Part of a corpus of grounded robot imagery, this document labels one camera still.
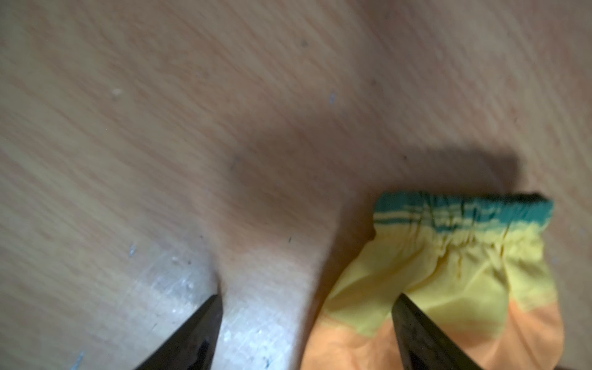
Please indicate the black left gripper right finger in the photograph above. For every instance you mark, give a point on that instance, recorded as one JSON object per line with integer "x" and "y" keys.
{"x": 422, "y": 344}

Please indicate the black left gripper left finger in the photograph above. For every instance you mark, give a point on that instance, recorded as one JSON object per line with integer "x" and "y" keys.
{"x": 193, "y": 345}

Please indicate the rainbow striped zip jacket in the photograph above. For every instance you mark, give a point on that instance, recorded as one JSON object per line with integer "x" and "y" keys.
{"x": 473, "y": 264}

